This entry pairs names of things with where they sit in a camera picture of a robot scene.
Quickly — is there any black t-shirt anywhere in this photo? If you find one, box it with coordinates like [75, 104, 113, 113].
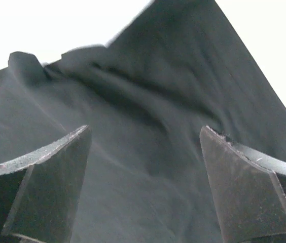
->
[0, 1, 286, 242]

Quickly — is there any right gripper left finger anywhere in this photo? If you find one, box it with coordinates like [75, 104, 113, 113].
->
[0, 126, 91, 242]

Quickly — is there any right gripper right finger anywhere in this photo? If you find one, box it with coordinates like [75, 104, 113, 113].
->
[200, 126, 286, 241]

